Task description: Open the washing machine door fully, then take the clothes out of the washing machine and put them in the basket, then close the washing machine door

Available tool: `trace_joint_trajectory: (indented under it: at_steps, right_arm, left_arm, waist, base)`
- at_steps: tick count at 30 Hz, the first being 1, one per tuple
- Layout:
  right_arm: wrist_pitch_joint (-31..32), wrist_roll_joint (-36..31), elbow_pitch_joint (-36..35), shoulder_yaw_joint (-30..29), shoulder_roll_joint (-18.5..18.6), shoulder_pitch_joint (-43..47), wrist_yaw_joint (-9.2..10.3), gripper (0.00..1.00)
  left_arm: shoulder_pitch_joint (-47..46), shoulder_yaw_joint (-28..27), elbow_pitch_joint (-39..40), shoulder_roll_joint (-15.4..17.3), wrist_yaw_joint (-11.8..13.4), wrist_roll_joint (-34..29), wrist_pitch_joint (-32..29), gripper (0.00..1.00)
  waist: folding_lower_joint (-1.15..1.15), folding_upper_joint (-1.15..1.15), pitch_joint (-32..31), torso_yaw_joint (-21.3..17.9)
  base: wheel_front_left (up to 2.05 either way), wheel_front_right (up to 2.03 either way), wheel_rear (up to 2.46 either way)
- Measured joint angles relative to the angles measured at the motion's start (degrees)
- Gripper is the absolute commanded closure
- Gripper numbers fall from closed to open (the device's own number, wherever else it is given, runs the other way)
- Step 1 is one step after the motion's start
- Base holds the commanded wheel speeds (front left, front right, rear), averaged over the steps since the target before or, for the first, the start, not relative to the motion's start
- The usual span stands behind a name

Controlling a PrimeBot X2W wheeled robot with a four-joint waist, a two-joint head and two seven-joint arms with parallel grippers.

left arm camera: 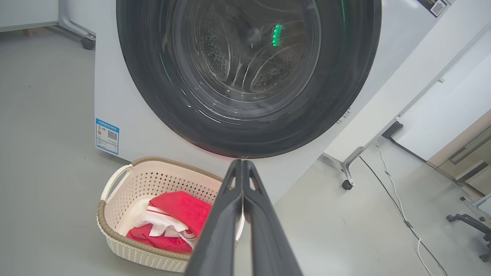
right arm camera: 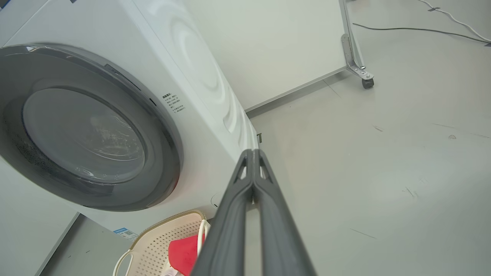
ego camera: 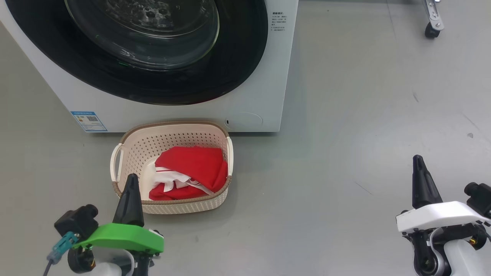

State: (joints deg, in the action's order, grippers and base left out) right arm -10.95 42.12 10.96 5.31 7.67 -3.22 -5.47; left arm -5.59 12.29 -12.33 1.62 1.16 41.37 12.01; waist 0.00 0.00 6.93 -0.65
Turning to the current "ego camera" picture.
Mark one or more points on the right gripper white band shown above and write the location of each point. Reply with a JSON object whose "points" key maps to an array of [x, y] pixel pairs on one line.
{"points": [[441, 216]]}

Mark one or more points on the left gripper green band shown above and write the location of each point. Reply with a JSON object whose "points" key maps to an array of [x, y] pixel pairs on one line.
{"points": [[122, 237]]}

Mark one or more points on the red garment with white trim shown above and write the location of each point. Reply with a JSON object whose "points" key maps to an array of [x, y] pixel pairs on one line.
{"points": [[168, 193]]}

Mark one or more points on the white garment with red sleeve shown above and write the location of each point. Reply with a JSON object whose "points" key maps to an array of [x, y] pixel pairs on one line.
{"points": [[195, 161]]}

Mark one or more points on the washing machine glass door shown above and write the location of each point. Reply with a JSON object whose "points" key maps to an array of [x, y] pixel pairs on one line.
{"points": [[238, 57]]}

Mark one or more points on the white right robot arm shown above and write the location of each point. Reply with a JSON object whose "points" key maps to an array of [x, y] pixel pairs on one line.
{"points": [[464, 257]]}

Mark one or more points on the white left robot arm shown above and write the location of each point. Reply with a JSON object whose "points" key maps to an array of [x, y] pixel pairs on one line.
{"points": [[111, 270]]}

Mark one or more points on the cream perforated laundry basket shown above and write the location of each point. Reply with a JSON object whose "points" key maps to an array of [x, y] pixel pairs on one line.
{"points": [[134, 153]]}

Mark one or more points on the white front-load washing machine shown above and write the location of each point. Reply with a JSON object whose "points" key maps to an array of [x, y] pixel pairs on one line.
{"points": [[268, 76]]}

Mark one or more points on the blue energy label sticker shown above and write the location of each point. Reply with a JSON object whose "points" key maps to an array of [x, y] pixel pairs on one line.
{"points": [[89, 121]]}

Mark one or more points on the round drain filter cover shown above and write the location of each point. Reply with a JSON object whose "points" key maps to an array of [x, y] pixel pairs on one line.
{"points": [[245, 120]]}

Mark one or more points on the black caster wheel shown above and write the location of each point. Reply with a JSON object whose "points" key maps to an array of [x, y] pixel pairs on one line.
{"points": [[432, 31]]}

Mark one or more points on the silver metal cart leg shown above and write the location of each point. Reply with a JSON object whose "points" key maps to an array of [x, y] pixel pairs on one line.
{"points": [[434, 15]]}

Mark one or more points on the small black text label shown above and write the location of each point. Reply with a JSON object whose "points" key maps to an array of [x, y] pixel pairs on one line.
{"points": [[279, 21]]}

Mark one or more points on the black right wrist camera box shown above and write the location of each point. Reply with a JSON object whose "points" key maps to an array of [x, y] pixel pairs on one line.
{"points": [[479, 197]]}

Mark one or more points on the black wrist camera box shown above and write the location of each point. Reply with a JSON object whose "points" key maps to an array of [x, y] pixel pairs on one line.
{"points": [[479, 197], [76, 222]]}

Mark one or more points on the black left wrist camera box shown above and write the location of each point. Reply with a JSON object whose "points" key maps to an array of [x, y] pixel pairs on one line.
{"points": [[76, 222]]}

